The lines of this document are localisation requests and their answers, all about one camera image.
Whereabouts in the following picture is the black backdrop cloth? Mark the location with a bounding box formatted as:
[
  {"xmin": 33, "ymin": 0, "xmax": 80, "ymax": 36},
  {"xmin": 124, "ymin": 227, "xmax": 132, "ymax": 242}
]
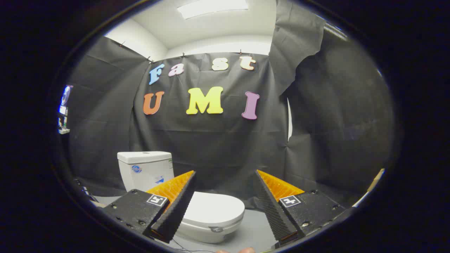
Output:
[{"xmin": 69, "ymin": 0, "xmax": 396, "ymax": 208}]

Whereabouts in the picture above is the white ceramic toilet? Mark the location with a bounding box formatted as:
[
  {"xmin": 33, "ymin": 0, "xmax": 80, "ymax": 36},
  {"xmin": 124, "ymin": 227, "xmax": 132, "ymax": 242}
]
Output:
[{"xmin": 117, "ymin": 151, "xmax": 244, "ymax": 244}]

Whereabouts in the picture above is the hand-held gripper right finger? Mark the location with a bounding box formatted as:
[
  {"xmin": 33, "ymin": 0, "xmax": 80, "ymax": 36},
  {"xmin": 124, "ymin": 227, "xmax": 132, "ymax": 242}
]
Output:
[{"xmin": 254, "ymin": 170, "xmax": 347, "ymax": 246}]

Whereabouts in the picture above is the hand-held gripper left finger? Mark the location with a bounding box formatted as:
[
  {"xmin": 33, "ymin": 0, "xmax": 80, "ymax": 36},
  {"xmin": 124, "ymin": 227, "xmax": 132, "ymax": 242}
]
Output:
[{"xmin": 102, "ymin": 170, "xmax": 197, "ymax": 244}]

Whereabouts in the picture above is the ceiling light panel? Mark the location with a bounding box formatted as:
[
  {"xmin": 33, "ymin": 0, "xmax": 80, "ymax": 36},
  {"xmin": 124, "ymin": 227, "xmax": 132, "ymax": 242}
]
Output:
[{"xmin": 177, "ymin": 0, "xmax": 249, "ymax": 20}]

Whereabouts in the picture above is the thin black cable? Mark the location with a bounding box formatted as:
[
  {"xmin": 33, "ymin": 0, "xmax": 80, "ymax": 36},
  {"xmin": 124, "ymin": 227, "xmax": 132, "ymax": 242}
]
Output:
[{"xmin": 169, "ymin": 236, "xmax": 216, "ymax": 253}]

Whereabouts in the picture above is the beige board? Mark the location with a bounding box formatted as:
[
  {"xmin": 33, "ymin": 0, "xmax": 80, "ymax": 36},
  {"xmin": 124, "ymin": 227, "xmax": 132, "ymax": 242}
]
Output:
[{"xmin": 353, "ymin": 168, "xmax": 386, "ymax": 208}]

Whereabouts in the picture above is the white toilet lid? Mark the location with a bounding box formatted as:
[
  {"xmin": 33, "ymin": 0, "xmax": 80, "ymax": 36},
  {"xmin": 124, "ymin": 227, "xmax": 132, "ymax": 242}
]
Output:
[{"xmin": 178, "ymin": 192, "xmax": 245, "ymax": 229}]

